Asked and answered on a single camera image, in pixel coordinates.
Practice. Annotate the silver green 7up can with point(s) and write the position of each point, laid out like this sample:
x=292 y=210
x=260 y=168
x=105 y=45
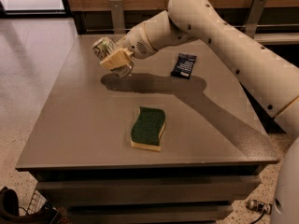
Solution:
x=105 y=46

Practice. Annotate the right metal wall bracket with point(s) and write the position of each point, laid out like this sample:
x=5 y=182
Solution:
x=253 y=17

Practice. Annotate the dark blue snack packet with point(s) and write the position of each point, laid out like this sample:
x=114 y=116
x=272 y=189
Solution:
x=184 y=65

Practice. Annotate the grey table drawer cabinet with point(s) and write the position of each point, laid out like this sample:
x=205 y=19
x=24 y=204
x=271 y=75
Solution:
x=149 y=196

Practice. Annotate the window with dark frame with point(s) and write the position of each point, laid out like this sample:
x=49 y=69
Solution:
x=34 y=8

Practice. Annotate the wire mesh basket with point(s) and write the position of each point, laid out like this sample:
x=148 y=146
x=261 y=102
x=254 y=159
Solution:
x=36 y=202

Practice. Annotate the left metal wall bracket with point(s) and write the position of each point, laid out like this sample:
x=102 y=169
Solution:
x=117 y=15

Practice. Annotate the metal wall bracket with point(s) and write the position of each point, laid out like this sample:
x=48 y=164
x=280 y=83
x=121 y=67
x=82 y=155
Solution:
x=253 y=17
x=117 y=15

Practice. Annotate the black white power strip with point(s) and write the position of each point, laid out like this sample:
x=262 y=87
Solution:
x=260 y=207

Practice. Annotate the green yellow sponge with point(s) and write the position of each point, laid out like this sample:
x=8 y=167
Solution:
x=148 y=129

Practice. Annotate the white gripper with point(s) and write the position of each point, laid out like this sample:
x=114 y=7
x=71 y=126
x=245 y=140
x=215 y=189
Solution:
x=135 y=41

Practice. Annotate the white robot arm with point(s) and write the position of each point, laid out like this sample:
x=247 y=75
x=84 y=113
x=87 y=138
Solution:
x=271 y=80

